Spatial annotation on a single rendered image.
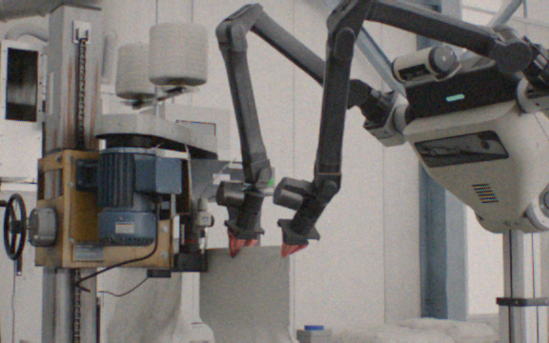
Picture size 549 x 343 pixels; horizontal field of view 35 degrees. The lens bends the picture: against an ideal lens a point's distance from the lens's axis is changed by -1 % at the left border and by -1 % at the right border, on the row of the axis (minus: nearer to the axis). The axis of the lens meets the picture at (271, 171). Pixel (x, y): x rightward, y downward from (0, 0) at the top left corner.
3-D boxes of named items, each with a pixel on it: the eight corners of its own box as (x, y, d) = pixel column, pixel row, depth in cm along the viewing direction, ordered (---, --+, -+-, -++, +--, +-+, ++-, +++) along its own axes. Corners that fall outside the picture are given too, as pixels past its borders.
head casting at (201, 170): (262, 253, 264) (262, 154, 267) (190, 252, 251) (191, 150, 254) (214, 253, 290) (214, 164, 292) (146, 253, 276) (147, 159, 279)
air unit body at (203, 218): (213, 253, 249) (214, 198, 251) (199, 252, 247) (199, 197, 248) (207, 253, 253) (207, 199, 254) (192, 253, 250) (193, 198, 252)
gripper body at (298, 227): (274, 223, 217) (287, 201, 214) (308, 225, 223) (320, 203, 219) (284, 242, 213) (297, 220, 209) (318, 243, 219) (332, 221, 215)
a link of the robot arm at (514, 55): (352, -13, 180) (343, -29, 189) (328, 46, 186) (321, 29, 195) (538, 46, 192) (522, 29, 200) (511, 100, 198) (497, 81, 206)
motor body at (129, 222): (166, 246, 225) (167, 149, 228) (111, 245, 217) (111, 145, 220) (141, 246, 238) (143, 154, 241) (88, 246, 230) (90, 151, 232)
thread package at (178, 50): (219, 84, 238) (219, 22, 240) (163, 77, 229) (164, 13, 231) (191, 93, 252) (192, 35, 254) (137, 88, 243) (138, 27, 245)
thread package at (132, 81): (171, 97, 260) (172, 42, 262) (126, 92, 252) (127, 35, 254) (150, 104, 273) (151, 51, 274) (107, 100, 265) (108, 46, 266)
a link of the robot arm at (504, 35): (545, 56, 195) (537, 47, 200) (518, 29, 191) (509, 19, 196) (515, 85, 198) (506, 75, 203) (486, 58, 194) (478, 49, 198)
